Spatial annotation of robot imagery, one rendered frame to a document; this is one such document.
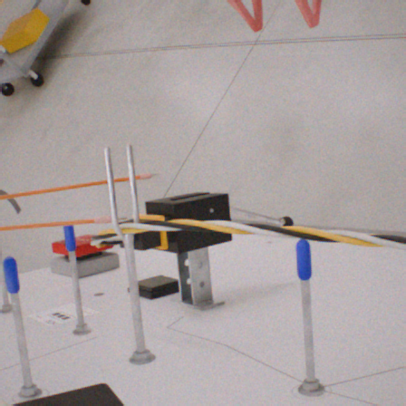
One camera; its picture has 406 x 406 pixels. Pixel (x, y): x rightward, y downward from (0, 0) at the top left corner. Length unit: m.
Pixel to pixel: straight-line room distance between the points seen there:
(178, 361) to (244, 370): 0.05
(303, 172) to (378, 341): 1.79
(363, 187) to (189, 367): 1.66
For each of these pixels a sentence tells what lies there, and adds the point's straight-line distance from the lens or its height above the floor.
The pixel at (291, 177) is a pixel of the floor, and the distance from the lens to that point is 2.22.
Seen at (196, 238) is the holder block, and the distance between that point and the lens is 0.51.
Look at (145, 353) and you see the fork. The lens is 0.43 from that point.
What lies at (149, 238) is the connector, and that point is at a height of 1.18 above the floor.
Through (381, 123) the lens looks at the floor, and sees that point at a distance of 2.16.
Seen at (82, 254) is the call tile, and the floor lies 1.11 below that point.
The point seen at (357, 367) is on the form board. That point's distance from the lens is 0.39.
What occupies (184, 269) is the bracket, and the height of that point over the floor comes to 1.12.
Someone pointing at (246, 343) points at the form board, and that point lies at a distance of 0.44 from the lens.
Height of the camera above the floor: 1.46
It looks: 37 degrees down
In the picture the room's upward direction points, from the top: 50 degrees counter-clockwise
